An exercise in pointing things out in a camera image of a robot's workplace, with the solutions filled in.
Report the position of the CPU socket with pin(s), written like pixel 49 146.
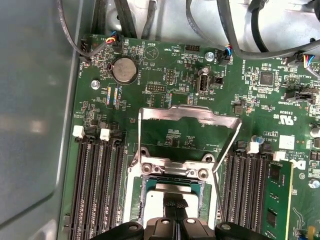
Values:
pixel 131 200

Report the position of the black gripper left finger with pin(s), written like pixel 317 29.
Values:
pixel 160 230

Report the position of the silver coin battery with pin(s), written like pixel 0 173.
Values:
pixel 124 70

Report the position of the metal socket cover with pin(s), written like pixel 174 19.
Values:
pixel 185 113

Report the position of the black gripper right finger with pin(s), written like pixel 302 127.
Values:
pixel 197 230

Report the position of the green motherboard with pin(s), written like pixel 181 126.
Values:
pixel 220 100

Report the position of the silver square CPU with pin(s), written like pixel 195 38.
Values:
pixel 156 202

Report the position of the green RAM stick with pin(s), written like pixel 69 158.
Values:
pixel 277 200

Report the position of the black RAM slot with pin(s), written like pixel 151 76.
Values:
pixel 78 190
pixel 105 187
pixel 230 190
pixel 92 190
pixel 243 192
pixel 256 195
pixel 118 187

